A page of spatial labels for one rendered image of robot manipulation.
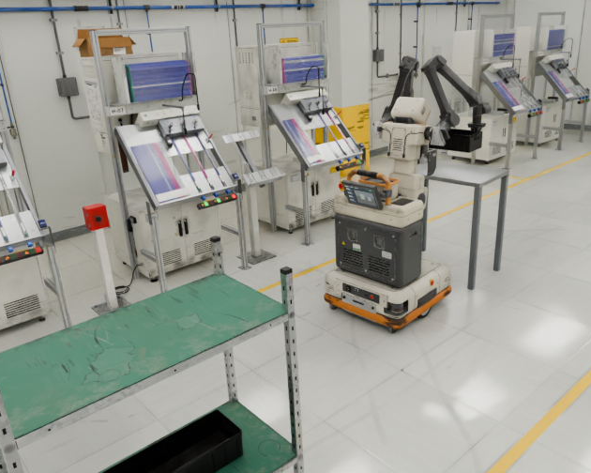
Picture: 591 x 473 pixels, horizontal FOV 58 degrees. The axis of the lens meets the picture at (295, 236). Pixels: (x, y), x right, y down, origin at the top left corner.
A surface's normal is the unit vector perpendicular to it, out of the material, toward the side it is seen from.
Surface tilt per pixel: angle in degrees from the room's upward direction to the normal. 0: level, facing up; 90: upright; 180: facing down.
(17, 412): 0
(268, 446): 0
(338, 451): 0
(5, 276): 90
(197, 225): 90
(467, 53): 90
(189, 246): 90
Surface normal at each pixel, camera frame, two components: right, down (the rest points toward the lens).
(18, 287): 0.65, 0.24
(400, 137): -0.70, 0.15
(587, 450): -0.05, -0.93
